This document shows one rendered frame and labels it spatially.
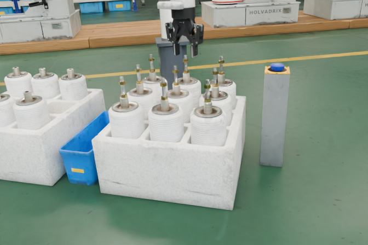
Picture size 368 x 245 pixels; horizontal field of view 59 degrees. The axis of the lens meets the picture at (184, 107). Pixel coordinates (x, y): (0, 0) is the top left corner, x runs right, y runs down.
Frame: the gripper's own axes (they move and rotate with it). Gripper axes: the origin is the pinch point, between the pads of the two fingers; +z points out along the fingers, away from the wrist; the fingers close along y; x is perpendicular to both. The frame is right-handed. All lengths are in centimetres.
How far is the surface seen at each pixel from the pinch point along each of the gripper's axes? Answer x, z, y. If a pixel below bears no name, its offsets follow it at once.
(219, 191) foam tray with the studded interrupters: 22.5, 29.2, -26.9
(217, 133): 19.1, 14.3, -24.2
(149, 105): 16.6, 13.1, 1.8
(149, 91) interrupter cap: 13.9, 9.8, 4.1
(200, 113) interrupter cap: 19.3, 9.9, -19.2
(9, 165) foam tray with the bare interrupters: 48, 29, 34
